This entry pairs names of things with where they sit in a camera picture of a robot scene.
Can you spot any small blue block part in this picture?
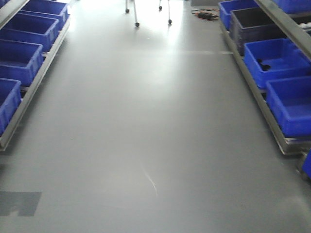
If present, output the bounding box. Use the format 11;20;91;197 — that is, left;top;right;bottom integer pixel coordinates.
300;150;311;181

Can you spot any dark blue bin right shelf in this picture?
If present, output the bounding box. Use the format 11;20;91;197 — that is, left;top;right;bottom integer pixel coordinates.
229;7;286;56

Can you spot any blue bin left shelf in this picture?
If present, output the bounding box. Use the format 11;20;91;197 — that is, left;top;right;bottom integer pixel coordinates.
0;78;21;136
0;13;59;52
0;40;43;86
19;0;69;31

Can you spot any steel table on casters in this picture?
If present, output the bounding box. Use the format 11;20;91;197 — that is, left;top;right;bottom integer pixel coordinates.
124;0;173;29

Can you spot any black charger with orange cable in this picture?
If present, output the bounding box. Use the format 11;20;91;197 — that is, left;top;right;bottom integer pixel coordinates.
191;8;219;21

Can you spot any steel right shelf rail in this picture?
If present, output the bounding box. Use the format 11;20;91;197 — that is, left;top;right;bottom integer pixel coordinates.
220;23;311;156

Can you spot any steel shelf rail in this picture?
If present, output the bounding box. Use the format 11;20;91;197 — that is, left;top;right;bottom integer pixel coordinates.
220;23;311;156
0;16;71;152

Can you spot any steel left shelf rail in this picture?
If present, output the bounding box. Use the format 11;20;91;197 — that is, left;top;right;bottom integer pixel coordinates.
0;16;71;152

